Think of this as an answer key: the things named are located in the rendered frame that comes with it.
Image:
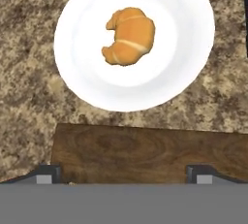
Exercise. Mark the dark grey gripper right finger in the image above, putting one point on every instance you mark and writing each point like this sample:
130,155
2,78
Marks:
201,173

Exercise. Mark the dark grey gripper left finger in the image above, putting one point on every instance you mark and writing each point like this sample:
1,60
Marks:
48,173

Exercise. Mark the dark wooden cutting board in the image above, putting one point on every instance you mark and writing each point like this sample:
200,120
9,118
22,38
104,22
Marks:
145,153

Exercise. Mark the golden croissant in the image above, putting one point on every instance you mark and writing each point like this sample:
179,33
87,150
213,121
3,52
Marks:
134,37

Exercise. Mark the white round plate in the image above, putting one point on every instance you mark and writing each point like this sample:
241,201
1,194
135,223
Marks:
90,40

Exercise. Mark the black appliance edge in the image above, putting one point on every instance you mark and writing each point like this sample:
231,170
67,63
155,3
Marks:
246,14

